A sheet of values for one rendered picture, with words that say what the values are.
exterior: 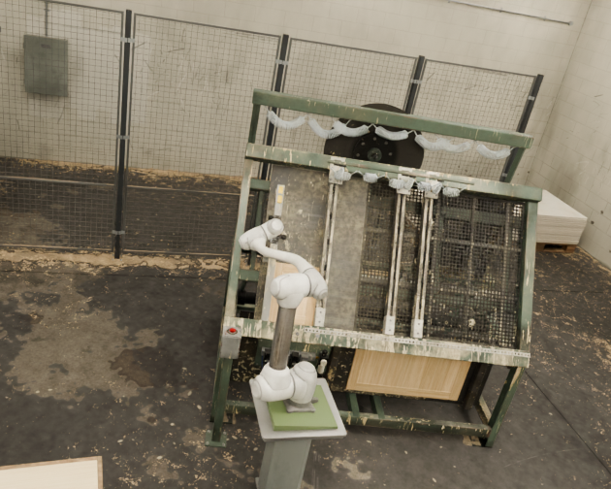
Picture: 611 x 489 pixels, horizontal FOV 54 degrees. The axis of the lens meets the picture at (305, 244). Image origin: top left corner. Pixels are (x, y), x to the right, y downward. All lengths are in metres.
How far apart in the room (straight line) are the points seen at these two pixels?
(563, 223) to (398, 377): 4.88
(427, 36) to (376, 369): 5.76
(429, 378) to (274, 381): 1.73
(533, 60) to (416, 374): 6.50
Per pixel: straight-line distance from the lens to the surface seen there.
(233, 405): 4.52
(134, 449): 4.42
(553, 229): 9.02
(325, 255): 4.17
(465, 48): 9.56
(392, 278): 4.27
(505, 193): 4.66
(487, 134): 4.92
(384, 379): 4.75
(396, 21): 9.04
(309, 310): 4.18
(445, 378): 4.87
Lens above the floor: 3.18
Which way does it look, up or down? 26 degrees down
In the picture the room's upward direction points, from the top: 11 degrees clockwise
